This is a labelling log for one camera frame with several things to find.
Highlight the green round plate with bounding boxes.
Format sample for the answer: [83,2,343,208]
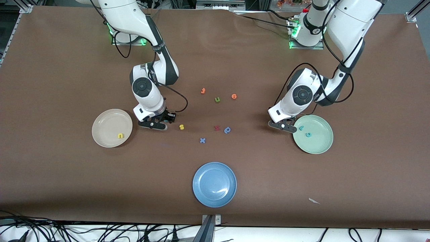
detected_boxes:
[292,115,334,155]

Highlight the beige round plate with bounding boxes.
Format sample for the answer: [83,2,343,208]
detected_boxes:
[92,109,133,148]

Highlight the blue round plate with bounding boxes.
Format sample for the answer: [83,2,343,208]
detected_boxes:
[192,162,237,208]

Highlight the brown table cover mat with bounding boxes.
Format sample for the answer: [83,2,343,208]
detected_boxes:
[0,5,430,230]

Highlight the dried orange plant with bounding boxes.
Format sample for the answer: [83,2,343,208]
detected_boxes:
[277,0,309,8]

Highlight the silver metal device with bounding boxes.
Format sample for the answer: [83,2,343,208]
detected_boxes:
[196,0,246,10]

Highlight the aluminium corner profile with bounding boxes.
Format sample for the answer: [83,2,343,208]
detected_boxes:
[405,0,425,23]

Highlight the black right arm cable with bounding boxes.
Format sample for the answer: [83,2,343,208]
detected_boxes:
[114,32,188,113]

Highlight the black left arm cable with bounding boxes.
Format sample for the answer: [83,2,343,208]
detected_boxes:
[274,0,354,117]

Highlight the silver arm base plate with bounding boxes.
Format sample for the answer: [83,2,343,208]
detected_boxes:
[288,18,325,50]
[112,32,149,46]

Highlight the black cable to arm base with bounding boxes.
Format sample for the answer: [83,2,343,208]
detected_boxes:
[239,14,296,31]
[265,9,291,21]

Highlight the silver metal bracket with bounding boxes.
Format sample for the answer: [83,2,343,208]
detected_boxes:
[202,214,221,226]

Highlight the grey aluminium post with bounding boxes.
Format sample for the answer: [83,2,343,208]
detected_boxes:
[192,215,215,242]

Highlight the aluminium side rail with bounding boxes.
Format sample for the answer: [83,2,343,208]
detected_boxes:
[0,13,20,66]

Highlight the black cable with grey plug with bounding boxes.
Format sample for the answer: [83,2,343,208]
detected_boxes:
[7,230,31,242]

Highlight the thick black floor cable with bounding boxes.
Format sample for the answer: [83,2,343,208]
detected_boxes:
[0,210,73,242]

